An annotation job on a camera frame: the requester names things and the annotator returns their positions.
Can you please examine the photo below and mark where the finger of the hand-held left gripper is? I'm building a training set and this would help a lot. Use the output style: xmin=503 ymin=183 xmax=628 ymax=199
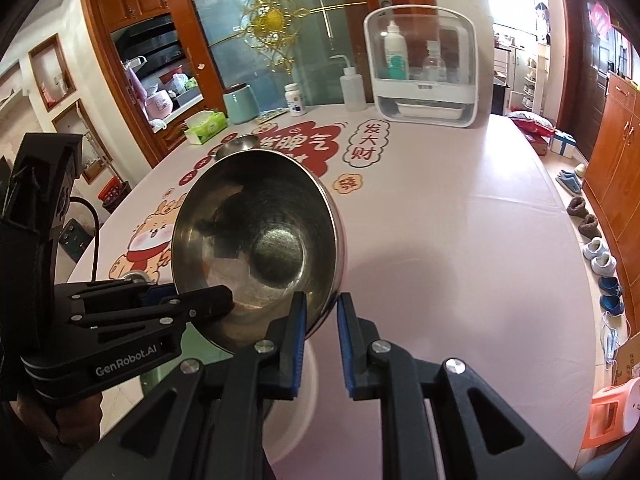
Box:
xmin=55 ymin=280 xmax=176 ymax=311
xmin=70 ymin=285 xmax=235 ymax=331

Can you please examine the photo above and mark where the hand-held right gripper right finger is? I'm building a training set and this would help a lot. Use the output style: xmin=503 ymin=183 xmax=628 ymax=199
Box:
xmin=337 ymin=292 xmax=576 ymax=480

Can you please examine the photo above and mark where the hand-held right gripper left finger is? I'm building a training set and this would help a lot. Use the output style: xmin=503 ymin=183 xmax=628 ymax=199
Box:
xmin=65 ymin=291 xmax=307 ymax=480

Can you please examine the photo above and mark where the white plate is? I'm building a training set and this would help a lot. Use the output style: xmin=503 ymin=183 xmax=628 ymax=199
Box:
xmin=262 ymin=342 xmax=319 ymax=461

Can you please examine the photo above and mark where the pink steel-lined bowl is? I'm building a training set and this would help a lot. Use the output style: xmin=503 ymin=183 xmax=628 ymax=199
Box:
xmin=171 ymin=150 xmax=347 ymax=353

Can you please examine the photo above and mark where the person's left hand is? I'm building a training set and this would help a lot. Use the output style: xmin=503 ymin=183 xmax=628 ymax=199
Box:
xmin=12 ymin=382 xmax=103 ymax=441

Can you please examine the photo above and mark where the red plastic crate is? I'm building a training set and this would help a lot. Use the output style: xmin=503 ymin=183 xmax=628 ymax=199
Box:
xmin=97 ymin=180 xmax=133 ymax=206

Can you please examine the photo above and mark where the small stainless steel bowl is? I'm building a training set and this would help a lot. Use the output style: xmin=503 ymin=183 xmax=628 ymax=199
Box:
xmin=215 ymin=135 xmax=260 ymax=158

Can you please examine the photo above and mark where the green tissue box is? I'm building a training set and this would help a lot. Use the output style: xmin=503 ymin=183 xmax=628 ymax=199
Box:
xmin=184 ymin=111 xmax=228 ymax=146

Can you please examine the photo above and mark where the pink rice cooker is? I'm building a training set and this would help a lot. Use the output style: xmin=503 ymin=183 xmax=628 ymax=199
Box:
xmin=145 ymin=89 xmax=175 ymax=122

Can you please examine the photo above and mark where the teal canister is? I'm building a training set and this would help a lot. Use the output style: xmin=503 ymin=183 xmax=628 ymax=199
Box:
xmin=222 ymin=83 xmax=260 ymax=125

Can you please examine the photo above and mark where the white pill bottle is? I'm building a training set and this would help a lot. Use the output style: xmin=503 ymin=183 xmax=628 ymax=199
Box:
xmin=284 ymin=83 xmax=306 ymax=117

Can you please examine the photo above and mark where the frosted glass door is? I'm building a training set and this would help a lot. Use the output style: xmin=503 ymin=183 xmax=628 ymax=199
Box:
xmin=180 ymin=0 xmax=381 ymax=111

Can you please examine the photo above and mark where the white tray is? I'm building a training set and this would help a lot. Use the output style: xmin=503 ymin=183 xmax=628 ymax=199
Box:
xmin=395 ymin=101 xmax=463 ymax=122

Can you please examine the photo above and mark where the white squeeze bottle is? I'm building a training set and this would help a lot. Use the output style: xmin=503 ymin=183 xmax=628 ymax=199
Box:
xmin=329 ymin=54 xmax=367 ymax=112

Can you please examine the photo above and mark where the row of shoes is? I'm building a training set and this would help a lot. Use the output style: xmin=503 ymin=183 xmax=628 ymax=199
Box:
xmin=555 ymin=162 xmax=626 ymax=318

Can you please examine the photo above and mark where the pink plastic stool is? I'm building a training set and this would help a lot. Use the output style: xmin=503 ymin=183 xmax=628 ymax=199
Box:
xmin=590 ymin=377 xmax=640 ymax=443

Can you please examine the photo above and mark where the cardboard box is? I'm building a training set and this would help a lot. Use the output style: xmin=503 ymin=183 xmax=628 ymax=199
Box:
xmin=612 ymin=330 xmax=640 ymax=386

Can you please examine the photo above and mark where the gold door ornament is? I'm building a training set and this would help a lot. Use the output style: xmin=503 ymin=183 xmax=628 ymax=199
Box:
xmin=207 ymin=0 xmax=366 ymax=81

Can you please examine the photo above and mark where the clear plastic bottle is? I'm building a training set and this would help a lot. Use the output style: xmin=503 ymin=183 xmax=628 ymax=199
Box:
xmin=422 ymin=41 xmax=446 ymax=83

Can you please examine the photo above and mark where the teal label plastic bottle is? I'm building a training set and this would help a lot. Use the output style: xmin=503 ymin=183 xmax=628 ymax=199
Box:
xmin=382 ymin=20 xmax=410 ymax=81

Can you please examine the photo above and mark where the blue and white gift box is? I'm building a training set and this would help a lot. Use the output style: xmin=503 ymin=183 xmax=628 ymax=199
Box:
xmin=550 ymin=130 xmax=581 ymax=158

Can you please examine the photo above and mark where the white countertop dish cabinet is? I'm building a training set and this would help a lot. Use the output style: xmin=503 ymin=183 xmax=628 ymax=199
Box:
xmin=363 ymin=4 xmax=479 ymax=128

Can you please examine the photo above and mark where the wooden floor cabinet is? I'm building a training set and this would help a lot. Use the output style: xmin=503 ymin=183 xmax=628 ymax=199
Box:
xmin=582 ymin=70 xmax=640 ymax=261

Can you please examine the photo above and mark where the dark wooden entrance door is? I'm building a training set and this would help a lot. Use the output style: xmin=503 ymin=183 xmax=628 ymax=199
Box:
xmin=557 ymin=0 xmax=621 ymax=136

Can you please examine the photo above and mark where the black cable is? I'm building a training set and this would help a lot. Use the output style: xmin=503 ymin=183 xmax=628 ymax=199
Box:
xmin=67 ymin=197 xmax=101 ymax=283

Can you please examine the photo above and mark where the large wall niche frame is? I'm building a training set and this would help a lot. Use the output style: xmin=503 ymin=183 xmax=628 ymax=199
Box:
xmin=51 ymin=100 xmax=108 ymax=183

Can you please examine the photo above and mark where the small wall niche frame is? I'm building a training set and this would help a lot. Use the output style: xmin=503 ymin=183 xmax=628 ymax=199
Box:
xmin=27 ymin=34 xmax=78 ymax=112

